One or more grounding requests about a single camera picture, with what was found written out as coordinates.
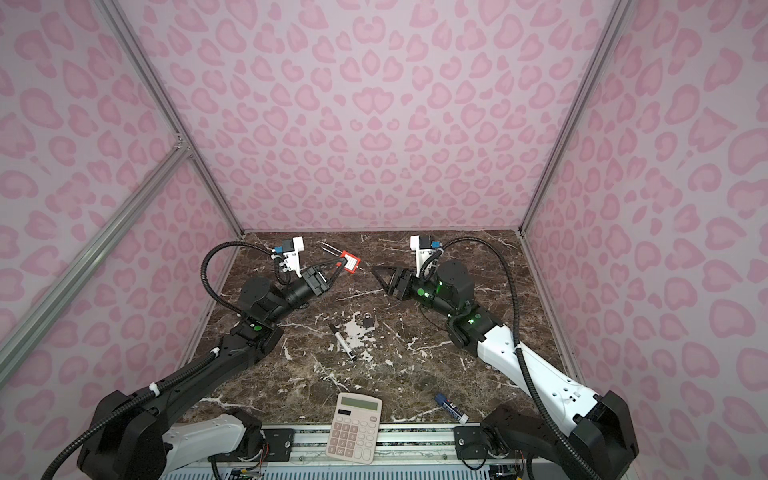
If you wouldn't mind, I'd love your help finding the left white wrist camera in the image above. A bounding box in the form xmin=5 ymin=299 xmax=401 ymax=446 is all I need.
xmin=271 ymin=236 xmax=304 ymax=284

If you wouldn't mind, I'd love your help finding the pink calculator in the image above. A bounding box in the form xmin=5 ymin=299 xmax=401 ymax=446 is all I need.
xmin=325 ymin=392 xmax=383 ymax=465

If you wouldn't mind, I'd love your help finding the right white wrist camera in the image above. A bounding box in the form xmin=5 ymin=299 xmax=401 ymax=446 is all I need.
xmin=409 ymin=235 xmax=442 ymax=279

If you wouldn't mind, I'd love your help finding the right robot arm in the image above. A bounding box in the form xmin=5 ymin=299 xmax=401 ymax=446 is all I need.
xmin=372 ymin=260 xmax=639 ymax=479

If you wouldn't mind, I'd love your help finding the corner aluminium post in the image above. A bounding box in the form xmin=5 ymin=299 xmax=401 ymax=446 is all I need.
xmin=94 ymin=0 xmax=245 ymax=239
xmin=518 ymin=0 xmax=637 ymax=237

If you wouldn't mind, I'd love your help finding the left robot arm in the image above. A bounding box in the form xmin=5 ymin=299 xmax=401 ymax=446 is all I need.
xmin=74 ymin=259 xmax=345 ymax=479

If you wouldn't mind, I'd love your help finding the diagonal aluminium frame bar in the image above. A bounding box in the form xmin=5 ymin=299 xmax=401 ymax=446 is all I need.
xmin=1 ymin=141 xmax=189 ymax=385

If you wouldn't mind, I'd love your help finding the red padlock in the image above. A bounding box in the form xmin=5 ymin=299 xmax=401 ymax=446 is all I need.
xmin=320 ymin=242 xmax=361 ymax=274

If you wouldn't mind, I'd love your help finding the black white marker pen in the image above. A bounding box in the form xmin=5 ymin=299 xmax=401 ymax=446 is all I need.
xmin=328 ymin=323 xmax=356 ymax=361

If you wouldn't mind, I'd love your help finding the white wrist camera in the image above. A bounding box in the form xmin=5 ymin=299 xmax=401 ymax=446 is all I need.
xmin=271 ymin=236 xmax=304 ymax=284
xmin=409 ymin=235 xmax=442 ymax=279

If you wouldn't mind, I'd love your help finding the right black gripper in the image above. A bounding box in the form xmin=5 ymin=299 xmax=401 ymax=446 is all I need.
xmin=372 ymin=266 xmax=459 ymax=319

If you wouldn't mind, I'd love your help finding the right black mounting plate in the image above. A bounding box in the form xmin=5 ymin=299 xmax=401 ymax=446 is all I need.
xmin=453 ymin=425 xmax=490 ymax=461

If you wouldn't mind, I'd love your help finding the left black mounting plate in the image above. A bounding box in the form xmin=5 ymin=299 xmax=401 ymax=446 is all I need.
xmin=262 ymin=428 xmax=295 ymax=463

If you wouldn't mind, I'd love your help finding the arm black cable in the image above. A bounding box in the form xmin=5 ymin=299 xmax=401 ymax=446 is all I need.
xmin=41 ymin=241 xmax=283 ymax=480
xmin=428 ymin=235 xmax=601 ymax=480

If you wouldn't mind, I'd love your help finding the blue white glue stick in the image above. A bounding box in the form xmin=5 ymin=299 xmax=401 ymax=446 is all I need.
xmin=434 ymin=393 xmax=469 ymax=424

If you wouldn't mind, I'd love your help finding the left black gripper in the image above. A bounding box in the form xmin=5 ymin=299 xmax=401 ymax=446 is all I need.
xmin=267 ymin=258 xmax=345 ymax=328

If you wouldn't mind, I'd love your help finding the left corner aluminium post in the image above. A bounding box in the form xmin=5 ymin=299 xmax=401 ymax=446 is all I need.
xmin=94 ymin=0 xmax=245 ymax=239

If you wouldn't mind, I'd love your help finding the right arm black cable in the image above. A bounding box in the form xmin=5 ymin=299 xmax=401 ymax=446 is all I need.
xmin=428 ymin=235 xmax=601 ymax=480

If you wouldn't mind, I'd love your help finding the right corner aluminium post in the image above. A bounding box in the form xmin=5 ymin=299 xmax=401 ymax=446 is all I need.
xmin=518 ymin=0 xmax=637 ymax=237

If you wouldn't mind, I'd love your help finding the black mounting plate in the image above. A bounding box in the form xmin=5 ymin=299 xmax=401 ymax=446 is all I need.
xmin=453 ymin=425 xmax=490 ymax=461
xmin=262 ymin=428 xmax=295 ymax=463

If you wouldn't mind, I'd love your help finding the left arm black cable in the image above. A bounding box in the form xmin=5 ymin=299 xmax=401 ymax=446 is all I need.
xmin=41 ymin=241 xmax=283 ymax=480

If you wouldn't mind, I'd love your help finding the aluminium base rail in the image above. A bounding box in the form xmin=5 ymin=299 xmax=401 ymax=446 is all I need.
xmin=149 ymin=422 xmax=637 ymax=480

